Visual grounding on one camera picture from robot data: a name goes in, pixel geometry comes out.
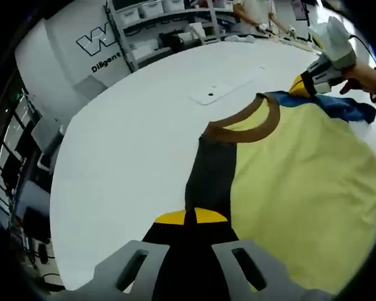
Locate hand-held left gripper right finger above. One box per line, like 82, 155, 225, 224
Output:
189, 206, 305, 301

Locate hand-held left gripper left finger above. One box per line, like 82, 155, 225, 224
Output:
93, 210, 196, 301

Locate yellow garment with brown collar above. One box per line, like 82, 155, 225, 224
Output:
184, 90, 376, 296

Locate person's right hand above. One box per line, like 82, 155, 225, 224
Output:
338, 61, 376, 96

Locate black stand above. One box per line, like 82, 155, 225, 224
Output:
302, 0, 313, 41

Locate white crumpled cloth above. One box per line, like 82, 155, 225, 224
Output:
224, 34, 255, 45

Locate white upright board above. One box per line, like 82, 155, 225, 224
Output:
187, 22, 207, 41

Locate black round device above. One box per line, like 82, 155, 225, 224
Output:
159, 33, 185, 53

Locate grey metal shelf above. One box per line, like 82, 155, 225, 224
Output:
105, 0, 239, 72

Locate white storage bin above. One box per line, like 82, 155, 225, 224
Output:
162, 0, 185, 14
137, 0, 164, 19
114, 1, 139, 23

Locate white flat box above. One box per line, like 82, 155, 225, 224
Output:
130, 43, 157, 61

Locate grey monitor back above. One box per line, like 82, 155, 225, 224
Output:
31, 117, 64, 152

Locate white logo pillar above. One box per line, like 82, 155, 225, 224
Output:
14, 0, 136, 103

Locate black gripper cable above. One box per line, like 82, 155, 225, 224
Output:
347, 33, 376, 65

